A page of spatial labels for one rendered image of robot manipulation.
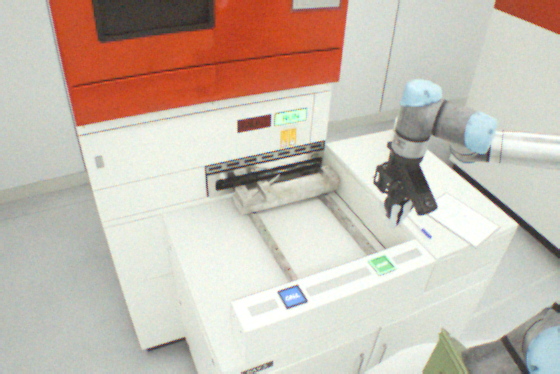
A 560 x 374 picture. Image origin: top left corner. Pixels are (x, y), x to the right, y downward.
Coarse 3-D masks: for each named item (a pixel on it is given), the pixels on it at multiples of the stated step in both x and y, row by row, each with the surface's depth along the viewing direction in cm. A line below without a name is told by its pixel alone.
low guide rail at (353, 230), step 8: (328, 200) 149; (336, 208) 146; (336, 216) 146; (344, 216) 143; (344, 224) 142; (352, 224) 140; (352, 232) 138; (360, 232) 137; (360, 240) 135; (368, 248) 132
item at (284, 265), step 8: (256, 216) 141; (256, 224) 140; (264, 232) 135; (264, 240) 136; (272, 240) 133; (272, 248) 130; (280, 256) 127; (280, 264) 127; (288, 264) 125; (288, 272) 123; (288, 280) 123
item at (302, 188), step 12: (300, 180) 153; (312, 180) 153; (324, 180) 153; (252, 192) 146; (276, 192) 147; (288, 192) 147; (300, 192) 147; (312, 192) 149; (324, 192) 152; (240, 204) 141; (264, 204) 143; (276, 204) 145
